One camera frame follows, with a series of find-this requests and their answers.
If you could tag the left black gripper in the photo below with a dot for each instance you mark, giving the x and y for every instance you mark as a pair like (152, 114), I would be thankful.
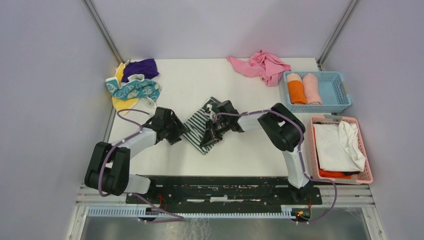
(179, 129)

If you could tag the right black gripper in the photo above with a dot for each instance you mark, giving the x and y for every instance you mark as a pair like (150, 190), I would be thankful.
(208, 139)

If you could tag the green white striped towel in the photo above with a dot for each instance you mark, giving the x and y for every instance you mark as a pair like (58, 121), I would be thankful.
(196, 125)

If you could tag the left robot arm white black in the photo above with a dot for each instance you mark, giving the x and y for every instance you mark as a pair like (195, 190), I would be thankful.
(108, 171)

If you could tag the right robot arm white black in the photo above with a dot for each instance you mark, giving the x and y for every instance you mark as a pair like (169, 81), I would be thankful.
(282, 127)

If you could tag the teal patterned towel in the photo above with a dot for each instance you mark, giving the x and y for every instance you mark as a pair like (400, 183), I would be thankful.
(138, 87)

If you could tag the yellow towel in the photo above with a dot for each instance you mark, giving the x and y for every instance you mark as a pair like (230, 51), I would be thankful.
(117, 103)

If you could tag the purple towel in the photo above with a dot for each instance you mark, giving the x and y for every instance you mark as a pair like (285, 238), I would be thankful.
(146, 67)

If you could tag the pink crumpled towel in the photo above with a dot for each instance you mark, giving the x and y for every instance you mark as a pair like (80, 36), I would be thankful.
(264, 65)

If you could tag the orange rolled towel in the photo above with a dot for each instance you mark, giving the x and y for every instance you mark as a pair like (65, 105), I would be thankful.
(296, 89)

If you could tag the light pink rolled towel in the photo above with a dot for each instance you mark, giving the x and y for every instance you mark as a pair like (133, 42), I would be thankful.
(311, 89)

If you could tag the orange cloth in basket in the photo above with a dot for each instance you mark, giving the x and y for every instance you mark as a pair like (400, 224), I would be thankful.
(333, 174)

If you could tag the white cloth in basket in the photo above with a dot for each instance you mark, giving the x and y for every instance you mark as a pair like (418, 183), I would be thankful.
(337, 147)

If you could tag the blue plastic basket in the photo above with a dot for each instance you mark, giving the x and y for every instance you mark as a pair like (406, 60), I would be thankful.
(331, 89)

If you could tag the pink plastic basket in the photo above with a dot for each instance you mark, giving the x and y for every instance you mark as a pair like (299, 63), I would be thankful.
(358, 178)

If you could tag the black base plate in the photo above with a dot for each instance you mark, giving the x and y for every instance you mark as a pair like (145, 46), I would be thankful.
(228, 194)

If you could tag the blue slotted cable duct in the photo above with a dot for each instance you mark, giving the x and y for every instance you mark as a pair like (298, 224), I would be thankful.
(144, 212)

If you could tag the aluminium frame rails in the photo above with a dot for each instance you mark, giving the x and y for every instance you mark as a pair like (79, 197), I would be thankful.
(348, 214)

